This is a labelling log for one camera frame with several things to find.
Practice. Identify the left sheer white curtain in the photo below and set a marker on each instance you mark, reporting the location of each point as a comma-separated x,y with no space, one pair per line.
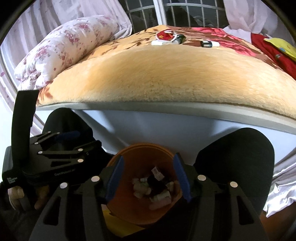
40,18

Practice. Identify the red blanket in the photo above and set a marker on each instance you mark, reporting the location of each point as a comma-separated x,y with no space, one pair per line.
281,59

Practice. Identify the sheer white curtain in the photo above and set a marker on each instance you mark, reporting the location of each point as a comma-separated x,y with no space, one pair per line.
247,17
40,18

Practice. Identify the pink floral rolled quilt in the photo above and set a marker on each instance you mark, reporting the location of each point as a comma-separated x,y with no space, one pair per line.
61,48

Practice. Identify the floral beige fleece blanket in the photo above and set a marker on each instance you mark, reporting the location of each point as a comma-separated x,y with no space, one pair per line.
131,69

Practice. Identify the red crochet pouch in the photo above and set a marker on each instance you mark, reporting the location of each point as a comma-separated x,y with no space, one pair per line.
166,35

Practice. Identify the person's black trouser knee left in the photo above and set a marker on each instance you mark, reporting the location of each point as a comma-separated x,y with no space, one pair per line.
73,131

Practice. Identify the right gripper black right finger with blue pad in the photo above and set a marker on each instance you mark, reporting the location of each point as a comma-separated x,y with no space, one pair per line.
199,192

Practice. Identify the yellow cartoon pillow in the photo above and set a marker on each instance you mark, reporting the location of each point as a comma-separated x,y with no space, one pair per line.
283,46

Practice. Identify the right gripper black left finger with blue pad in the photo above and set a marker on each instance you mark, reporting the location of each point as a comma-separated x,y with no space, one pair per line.
74,210

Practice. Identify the orange trash bucket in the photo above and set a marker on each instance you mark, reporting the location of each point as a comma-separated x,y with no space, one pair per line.
148,187

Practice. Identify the white charger plug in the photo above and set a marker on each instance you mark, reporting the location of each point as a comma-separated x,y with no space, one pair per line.
159,43

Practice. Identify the white barred window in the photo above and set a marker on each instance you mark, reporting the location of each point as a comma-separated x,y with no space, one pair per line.
200,13

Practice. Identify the person's left hand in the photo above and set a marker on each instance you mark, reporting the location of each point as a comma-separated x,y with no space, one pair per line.
16,195

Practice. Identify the dark green small bottle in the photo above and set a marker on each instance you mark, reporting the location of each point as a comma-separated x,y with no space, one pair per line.
178,39

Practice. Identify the right sheer white curtain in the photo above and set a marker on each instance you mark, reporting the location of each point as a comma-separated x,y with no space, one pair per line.
247,17

